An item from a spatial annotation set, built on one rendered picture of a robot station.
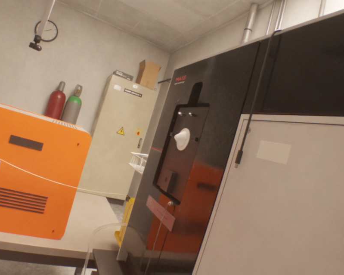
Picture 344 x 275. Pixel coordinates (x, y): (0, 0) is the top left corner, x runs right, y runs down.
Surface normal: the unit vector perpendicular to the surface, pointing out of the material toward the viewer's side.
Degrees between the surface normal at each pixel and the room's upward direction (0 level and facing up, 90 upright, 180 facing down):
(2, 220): 90
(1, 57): 90
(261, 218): 90
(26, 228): 90
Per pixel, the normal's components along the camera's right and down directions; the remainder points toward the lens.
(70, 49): 0.39, 0.09
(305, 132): -0.87, -0.28
